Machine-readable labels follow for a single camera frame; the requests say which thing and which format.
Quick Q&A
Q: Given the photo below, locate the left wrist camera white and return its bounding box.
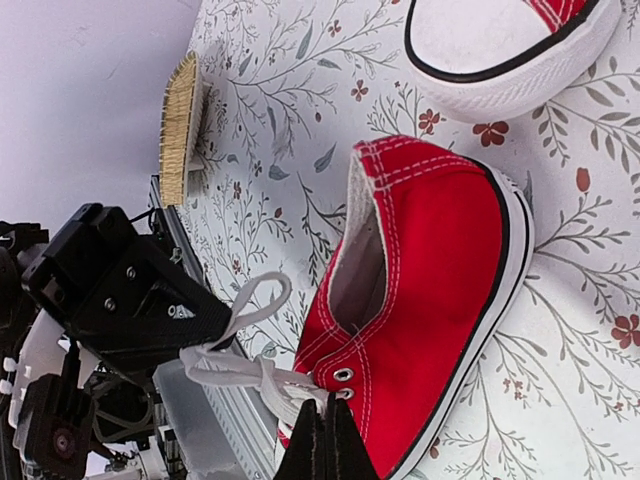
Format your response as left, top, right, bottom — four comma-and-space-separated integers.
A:
8, 310, 99, 479

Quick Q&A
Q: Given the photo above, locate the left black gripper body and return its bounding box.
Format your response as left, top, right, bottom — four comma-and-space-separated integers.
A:
22, 203, 165, 360

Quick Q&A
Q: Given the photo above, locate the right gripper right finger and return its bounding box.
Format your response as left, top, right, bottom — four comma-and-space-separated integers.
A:
324, 393, 379, 480

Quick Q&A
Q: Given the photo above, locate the woven bamboo basket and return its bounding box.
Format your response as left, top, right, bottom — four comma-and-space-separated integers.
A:
159, 50, 206, 208

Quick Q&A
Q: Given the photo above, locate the floral patterned table mat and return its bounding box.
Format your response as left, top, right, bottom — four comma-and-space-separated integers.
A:
179, 1, 639, 479

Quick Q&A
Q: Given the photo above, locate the red sneaker with laces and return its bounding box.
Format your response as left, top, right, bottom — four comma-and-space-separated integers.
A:
404, 0, 622, 123

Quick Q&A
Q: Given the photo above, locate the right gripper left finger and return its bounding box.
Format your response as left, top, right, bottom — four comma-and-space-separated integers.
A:
274, 400, 327, 480

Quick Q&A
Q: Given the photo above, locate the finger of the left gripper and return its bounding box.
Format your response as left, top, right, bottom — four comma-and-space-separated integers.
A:
74, 236, 231, 360

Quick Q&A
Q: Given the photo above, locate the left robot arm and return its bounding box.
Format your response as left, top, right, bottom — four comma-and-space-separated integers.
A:
1, 203, 231, 370

